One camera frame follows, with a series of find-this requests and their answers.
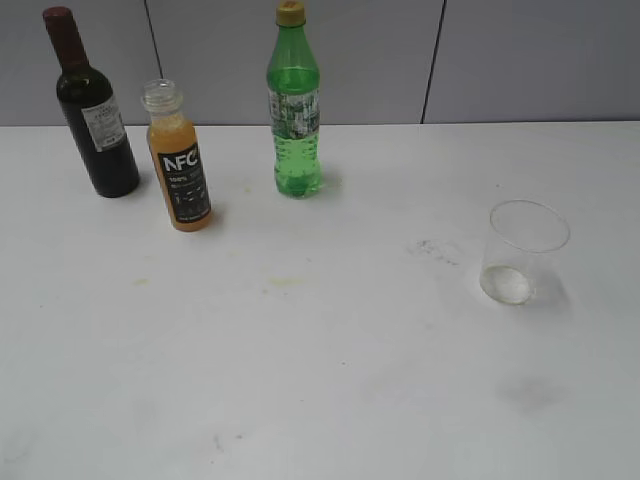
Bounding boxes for NFC orange juice bottle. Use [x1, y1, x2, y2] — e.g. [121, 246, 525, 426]
[141, 79, 213, 232]

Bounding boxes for transparent plastic cup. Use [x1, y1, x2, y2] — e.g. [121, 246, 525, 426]
[479, 199, 571, 306]

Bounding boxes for green plastic soda bottle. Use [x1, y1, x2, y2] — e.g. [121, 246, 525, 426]
[266, 1, 322, 198]

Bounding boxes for dark red wine bottle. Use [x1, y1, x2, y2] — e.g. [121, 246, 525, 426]
[42, 6, 140, 198]

